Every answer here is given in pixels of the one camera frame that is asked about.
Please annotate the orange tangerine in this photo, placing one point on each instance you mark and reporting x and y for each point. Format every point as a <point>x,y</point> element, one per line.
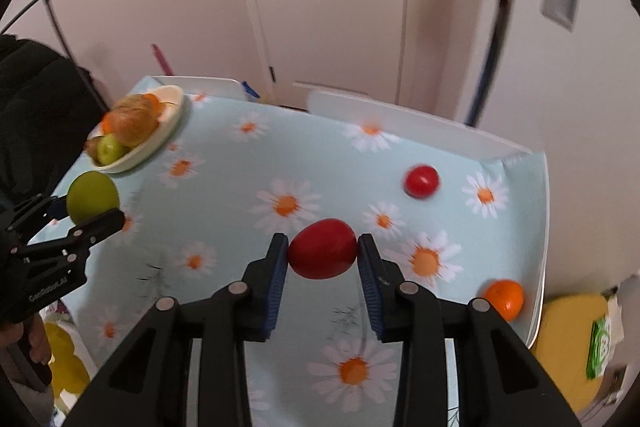
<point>507,297</point>

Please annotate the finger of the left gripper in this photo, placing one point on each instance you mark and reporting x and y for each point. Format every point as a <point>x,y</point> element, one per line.
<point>34,214</point>
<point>85,231</point>

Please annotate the green apple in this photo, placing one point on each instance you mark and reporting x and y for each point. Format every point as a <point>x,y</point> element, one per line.
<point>110,150</point>
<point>91,194</point>

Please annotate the white wardrobe door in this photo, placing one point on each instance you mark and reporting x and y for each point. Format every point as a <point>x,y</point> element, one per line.
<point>568,84</point>

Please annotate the orange at bowl left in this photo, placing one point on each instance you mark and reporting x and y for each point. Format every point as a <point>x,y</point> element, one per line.
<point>106,125</point>

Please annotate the large yellow-brown pear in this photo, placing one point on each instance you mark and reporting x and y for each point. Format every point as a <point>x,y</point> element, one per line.
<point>133,120</point>

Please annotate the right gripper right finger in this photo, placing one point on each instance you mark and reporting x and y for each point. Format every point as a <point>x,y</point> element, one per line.
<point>499,381</point>

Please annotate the small red tomato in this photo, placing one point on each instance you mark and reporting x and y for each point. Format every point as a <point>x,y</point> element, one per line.
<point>421,181</point>

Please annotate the black garment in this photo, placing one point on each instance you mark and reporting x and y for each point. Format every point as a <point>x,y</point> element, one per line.
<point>47,113</point>

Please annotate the brown kiwi with sticker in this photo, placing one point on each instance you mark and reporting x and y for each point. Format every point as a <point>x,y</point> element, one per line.
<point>91,148</point>

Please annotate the person left hand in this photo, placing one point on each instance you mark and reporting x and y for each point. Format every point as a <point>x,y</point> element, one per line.
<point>40,350</point>

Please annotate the yellow stool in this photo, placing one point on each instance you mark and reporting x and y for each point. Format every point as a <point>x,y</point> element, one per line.
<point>562,345</point>

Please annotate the black clothing rack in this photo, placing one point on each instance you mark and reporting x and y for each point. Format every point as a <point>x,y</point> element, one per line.
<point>59,42</point>

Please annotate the daisy print blue tablecloth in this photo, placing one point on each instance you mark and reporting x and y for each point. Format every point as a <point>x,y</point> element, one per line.
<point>235,173</point>

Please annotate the green white package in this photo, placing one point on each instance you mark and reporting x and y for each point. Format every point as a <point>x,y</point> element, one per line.
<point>601,347</point>

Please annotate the cream fruit bowl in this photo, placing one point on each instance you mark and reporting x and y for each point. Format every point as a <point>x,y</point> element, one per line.
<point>172,98</point>

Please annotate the green apple in bowl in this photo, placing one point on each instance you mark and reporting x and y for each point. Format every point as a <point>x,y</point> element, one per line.
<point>110,150</point>

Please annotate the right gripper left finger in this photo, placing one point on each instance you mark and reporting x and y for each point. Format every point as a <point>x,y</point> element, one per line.
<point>145,381</point>

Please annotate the large orange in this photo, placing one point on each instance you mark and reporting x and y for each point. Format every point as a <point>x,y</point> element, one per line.
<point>156,104</point>

